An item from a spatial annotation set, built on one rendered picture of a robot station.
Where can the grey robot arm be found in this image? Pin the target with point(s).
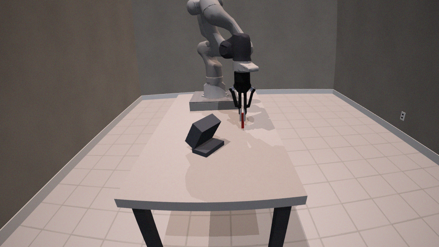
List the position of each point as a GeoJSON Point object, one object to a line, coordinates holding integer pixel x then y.
{"type": "Point", "coordinates": [210, 14]}

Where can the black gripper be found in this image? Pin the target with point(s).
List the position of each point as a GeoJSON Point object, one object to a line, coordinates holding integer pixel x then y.
{"type": "Point", "coordinates": [242, 85]}

